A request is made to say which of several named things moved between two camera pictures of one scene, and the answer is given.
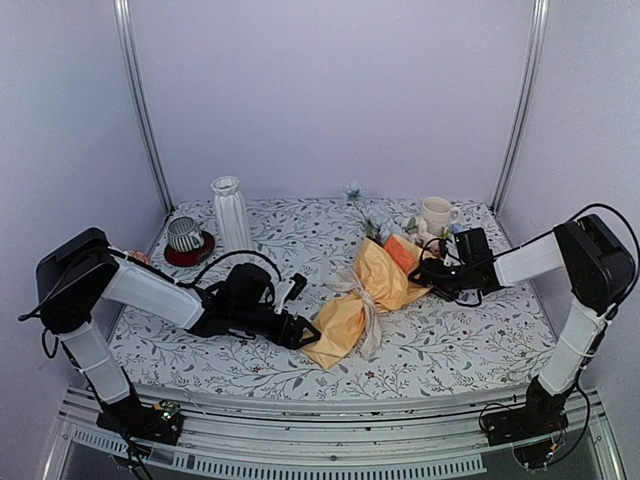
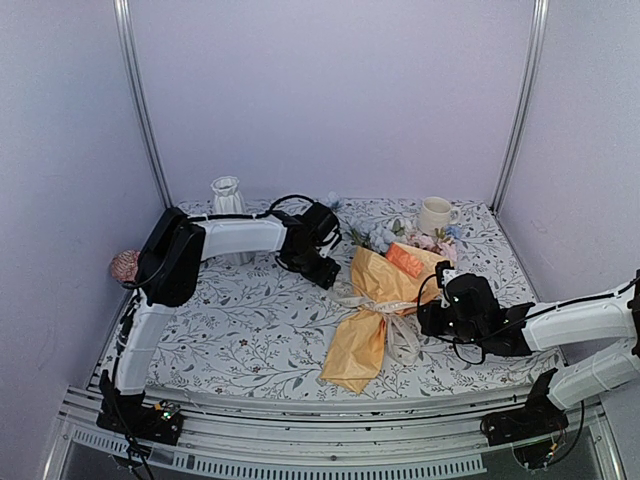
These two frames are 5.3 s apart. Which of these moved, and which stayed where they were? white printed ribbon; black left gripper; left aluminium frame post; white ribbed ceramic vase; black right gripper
Moved: black left gripper; white printed ribbon; black right gripper
Stayed: white ribbed ceramic vase; left aluminium frame post
